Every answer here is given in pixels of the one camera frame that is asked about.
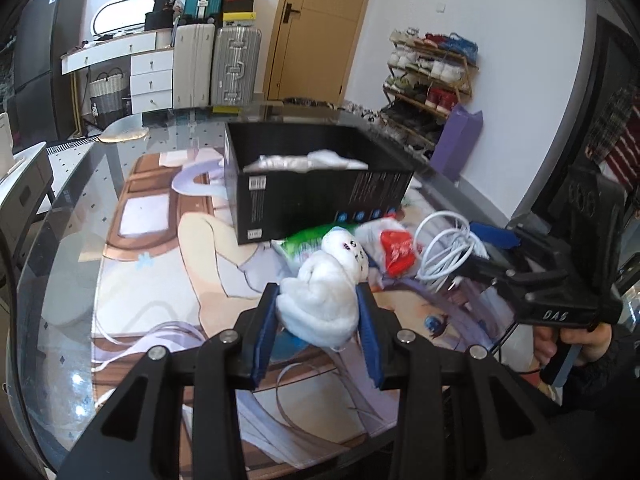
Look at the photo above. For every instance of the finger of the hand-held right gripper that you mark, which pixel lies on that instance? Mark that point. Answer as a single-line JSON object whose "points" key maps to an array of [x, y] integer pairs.
{"points": [[500, 272], [495, 236]]}

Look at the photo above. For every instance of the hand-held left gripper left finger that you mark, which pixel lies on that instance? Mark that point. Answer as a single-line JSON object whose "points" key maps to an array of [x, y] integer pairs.
{"points": [[265, 330]]}

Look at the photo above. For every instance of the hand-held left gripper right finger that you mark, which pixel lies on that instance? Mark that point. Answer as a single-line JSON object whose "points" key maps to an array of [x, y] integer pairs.
{"points": [[370, 340]]}

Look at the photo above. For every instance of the white plush toy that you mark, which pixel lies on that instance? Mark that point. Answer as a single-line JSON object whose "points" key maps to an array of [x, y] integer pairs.
{"points": [[320, 300]]}

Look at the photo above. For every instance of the black cardboard box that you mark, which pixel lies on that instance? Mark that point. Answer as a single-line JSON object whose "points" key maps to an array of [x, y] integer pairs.
{"points": [[300, 205]]}

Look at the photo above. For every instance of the person's right hand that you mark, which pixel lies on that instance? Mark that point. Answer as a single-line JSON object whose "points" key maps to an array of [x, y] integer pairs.
{"points": [[545, 345]]}

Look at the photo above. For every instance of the green snack packet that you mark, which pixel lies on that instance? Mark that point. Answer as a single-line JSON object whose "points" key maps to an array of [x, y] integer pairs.
{"points": [[305, 242]]}

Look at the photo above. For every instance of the purple bag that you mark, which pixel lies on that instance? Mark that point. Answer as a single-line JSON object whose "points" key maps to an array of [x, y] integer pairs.
{"points": [[455, 145]]}

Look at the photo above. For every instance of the red and white packet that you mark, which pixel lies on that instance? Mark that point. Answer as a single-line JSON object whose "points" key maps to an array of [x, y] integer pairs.
{"points": [[370, 235]]}

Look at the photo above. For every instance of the red white striped cloth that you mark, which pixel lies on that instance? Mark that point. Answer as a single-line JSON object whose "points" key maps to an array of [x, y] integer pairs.
{"points": [[620, 145]]}

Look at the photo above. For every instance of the printed desk mat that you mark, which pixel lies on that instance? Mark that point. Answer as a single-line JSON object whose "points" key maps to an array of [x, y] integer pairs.
{"points": [[165, 260]]}

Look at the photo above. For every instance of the wooden shoe rack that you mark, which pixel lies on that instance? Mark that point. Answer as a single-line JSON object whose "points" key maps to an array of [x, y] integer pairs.
{"points": [[470, 75]]}

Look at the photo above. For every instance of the group of shoes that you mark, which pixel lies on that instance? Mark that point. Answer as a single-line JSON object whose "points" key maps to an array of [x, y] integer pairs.
{"points": [[430, 70]]}

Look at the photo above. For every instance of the wooden door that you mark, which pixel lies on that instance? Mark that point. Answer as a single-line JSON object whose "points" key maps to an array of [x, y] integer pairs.
{"points": [[320, 35]]}

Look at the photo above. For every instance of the silver suitcase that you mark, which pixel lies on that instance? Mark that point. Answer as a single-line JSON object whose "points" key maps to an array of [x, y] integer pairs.
{"points": [[235, 65]]}

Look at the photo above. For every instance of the white suitcase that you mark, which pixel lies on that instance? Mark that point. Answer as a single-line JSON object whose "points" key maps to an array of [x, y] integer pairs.
{"points": [[192, 65]]}

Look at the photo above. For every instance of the white dressing table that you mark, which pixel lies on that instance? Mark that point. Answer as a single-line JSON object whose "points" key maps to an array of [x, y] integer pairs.
{"points": [[150, 80]]}

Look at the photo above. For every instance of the grey side cabinet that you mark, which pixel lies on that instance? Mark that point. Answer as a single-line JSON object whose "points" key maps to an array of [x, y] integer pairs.
{"points": [[25, 195]]}

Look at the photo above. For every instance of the wicker basket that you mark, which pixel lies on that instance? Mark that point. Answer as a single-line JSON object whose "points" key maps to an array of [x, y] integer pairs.
{"points": [[110, 95]]}

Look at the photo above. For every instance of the white appliance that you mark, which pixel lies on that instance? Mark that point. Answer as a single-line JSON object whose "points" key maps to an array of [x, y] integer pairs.
{"points": [[5, 145]]}

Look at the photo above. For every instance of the black shoe box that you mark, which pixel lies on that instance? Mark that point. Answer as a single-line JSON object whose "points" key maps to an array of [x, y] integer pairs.
{"points": [[239, 6]]}

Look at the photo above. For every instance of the black bag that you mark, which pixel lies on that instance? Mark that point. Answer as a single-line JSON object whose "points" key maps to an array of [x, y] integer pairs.
{"points": [[159, 21]]}

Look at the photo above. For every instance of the oval mirror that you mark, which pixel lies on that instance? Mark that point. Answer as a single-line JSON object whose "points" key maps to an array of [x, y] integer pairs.
{"points": [[122, 15]]}

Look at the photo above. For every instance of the dark grey refrigerator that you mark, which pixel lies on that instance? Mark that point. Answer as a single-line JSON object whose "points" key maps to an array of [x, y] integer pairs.
{"points": [[42, 60]]}

